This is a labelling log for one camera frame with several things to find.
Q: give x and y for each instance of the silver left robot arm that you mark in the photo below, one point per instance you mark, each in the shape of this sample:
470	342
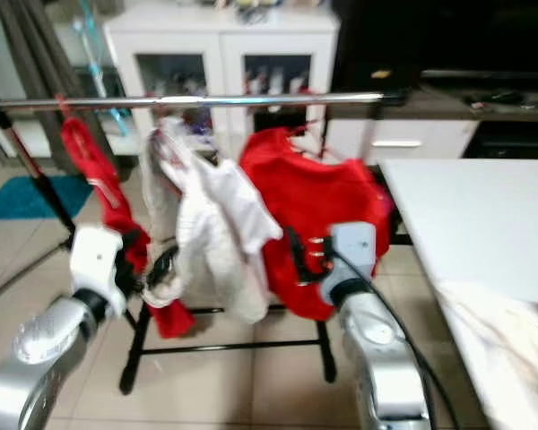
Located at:
36	358

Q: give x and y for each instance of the metal clothes rack black frame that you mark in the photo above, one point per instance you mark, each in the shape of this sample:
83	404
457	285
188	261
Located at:
215	100

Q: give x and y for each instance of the dark grey curtain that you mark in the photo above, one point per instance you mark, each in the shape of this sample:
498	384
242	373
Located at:
36	63

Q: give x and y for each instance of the turquoise plastic hanger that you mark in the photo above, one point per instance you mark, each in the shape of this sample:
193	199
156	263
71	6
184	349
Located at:
94	54

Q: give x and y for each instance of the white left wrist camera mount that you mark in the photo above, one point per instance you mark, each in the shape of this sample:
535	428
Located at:
94	260

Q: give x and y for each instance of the large white table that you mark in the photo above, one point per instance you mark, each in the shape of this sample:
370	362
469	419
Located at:
466	215

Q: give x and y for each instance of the red plastic hanger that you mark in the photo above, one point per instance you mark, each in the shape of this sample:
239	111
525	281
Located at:
63	107
325	125

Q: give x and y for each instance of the beige white garment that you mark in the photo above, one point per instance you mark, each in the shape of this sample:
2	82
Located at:
220	237

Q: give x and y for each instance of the narrow red garment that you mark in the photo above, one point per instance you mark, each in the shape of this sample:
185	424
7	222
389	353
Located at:
94	175

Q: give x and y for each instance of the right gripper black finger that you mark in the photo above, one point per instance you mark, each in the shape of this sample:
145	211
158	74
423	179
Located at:
293	246
304	270

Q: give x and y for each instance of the cream cloth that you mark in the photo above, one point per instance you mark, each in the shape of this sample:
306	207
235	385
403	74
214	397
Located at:
507	349

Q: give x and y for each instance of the white low drawer unit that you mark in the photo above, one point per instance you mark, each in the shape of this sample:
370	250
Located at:
403	139

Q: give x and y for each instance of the blue floor mat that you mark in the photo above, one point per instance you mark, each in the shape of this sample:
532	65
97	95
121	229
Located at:
27	197

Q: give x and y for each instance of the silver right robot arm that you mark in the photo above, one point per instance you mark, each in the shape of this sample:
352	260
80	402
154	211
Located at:
381	358

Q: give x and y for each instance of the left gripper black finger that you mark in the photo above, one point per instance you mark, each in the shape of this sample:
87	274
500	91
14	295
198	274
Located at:
169	262
152	278

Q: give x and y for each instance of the red sweater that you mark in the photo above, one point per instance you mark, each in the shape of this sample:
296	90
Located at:
323	202

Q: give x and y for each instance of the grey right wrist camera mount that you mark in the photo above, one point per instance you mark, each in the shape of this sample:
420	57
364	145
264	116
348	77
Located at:
354	244

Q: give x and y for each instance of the white glass door cabinet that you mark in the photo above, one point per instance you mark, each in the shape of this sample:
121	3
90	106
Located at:
215	45

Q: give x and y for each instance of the black television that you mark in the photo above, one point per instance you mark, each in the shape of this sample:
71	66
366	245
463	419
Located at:
439	36

